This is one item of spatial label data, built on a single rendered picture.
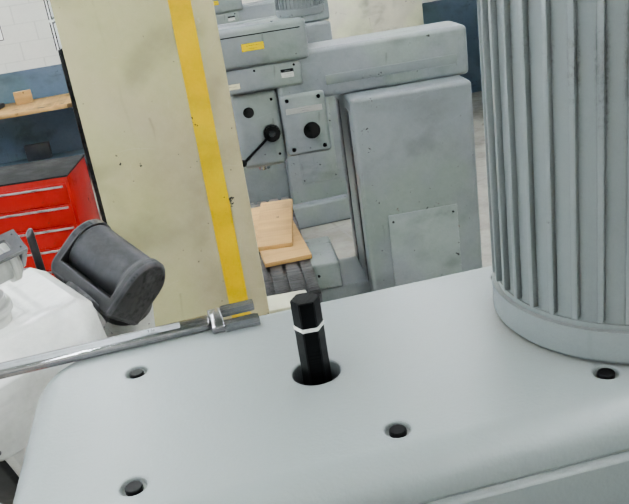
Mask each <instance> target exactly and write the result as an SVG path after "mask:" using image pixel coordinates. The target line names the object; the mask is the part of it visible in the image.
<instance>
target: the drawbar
mask: <svg viewBox="0 0 629 504"><path fill-rule="evenodd" d="M290 305H291V311H292V317H293V323H294V326H295V327H297V328H299V329H301V330H306V329H311V328H317V327H318V326H319V325H320V324H321V322H322V321H323V317H322V310H321V304H320V297H319V296H318V295H316V294H314V293H312V292H306V293H301V294H296V295H295V296H294V297H293V298H292V299H291V300H290ZM295 335H296V341H297V347H298V353H299V358H300V364H301V370H302V376H303V382H304V385H309V386H313V385H321V384H324V383H327V382H330V381H332V375H331V369H330V362H329V356H328V349H327V343H326V336H325V330H324V324H323V326H322V327H321V328H320V330H319V331H316V332H311V333H305V334H302V333H300V332H298V331H296V330H295Z"/></svg>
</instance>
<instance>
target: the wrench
mask: <svg viewBox="0 0 629 504"><path fill-rule="evenodd" d="M254 309H255V308H254V303H253V300H252V299H248V300H244V301H239V302H235V303H231V304H226V305H222V306H220V308H219V307H217V308H213V309H209V310H207V314H208V316H207V315H204V316H199V317H195V318H191V319H186V320H182V321H178V322H173V323H169V324H165V325H160V326H156V327H152V328H147V329H143V330H139V331H135V332H130V333H126V334H122V335H117V336H113V337H109V338H104V339H100V340H96V341H91V342H87V343H83V344H79V345H74V346H70V347H66V348H61V349H57V350H53V351H48V352H44V353H40V354H35V355H31V356H27V357H22V358H18V359H14V360H10V361H5V362H1V363H0V379H4V378H8V377H12V376H17V375H21V374H25V373H29V372H34V371H38V370H42V369H46V368H51V367H55V366H59V365H63V364H68V363H72V362H76V361H80V360H85V359H89V358H93V357H97V356H102V355H106V354H110V353H114V352H119V351H123V350H127V349H131V348H136V347H140V346H144V345H148V344H153V343H157V342H161V341H165V340H170V339H174V338H178V337H182V336H187V335H191V334H195V333H199V332H204V331H208V330H210V329H211V330H212V333H213V334H217V333H222V332H225V331H227V332H230V331H234V330H238V329H243V328H247V327H251V326H255V325H260V324H261V323H260V318H259V315H258V313H252V314H247V315H243V316H239V317H234V318H230V319H226V320H223V317H228V316H232V315H236V314H240V313H245V312H249V311H252V310H254Z"/></svg>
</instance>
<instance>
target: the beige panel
mask: <svg viewBox="0 0 629 504"><path fill-rule="evenodd" d="M50 3H51V7H52V11H53V15H54V19H55V23H56V27H57V30H58V34H59V38H60V42H61V46H62V50H63V54H64V58H65V61H66V65H67V69H68V73H69V77H70V81H71V85H72V88H73V92H74V96H75V100H76V104H77V108H78V112H79V116H80V119H81V123H82V127H83V131H84V135H85V139H86V143H87V147H88V150H89V154H90V158H91V162H92V166H93V170H94V174H95V177H96V181H97V185H98V189H99V193H100V197H101V201H102V205H103V208H104V212H105V216H106V220H107V224H108V225H109V226H110V227H111V229H112V230H113V231H114V232H116V233H117V234H118V235H120V236H121V237H123V238H124V239H125V240H127V241H128V242H130V243H131V244H132V245H134V246H135V247H137V248H138V249H139V250H141V251H142V252H143V253H145V254H146V255H148V256H149V257H150V258H154V259H156V260H158V261H159V262H161V263H162V264H163V265H164V267H165V282H164V285H163V287H162V289H161V291H160V293H159V294H158V296H157V297H156V299H155V300H154V302H153V312H154V320H155V327H156V326H160V325H165V324H169V323H173V322H178V321H182V320H186V319H191V318H195V317H199V316H204V315H207V316H208V314H207V310H209V309H213V308H217V307H219V308H220V306H222V305H226V304H231V303H235V302H239V301H244V300H248V299H252V300H253V303H254V308H255V309H254V310H252V311H249V312H245V313H240V314H236V315H232V316H228V317H223V320H226V319H230V318H234V317H239V316H243V315H247V314H252V313H258V315H259V316H262V315H267V314H270V311H269V306H268V300H267V295H266V289H265V284H264V278H263V273H262V267H261V262H260V256H259V251H258V245H257V240H256V234H255V229H254V223H253V218H252V212H251V207H250V201H249V196H248V190H247V185H246V179H245V174H244V168H243V163H242V157H241V152H240V146H239V141H238V135H237V130H236V124H235V119H234V113H233V108H232V102H231V97H230V91H229V86H228V80H227V75H226V69H225V64H224V58H223V53H222V47H221V42H220V36H219V31H218V25H217V20H216V14H215V9H214V3H213V0H50Z"/></svg>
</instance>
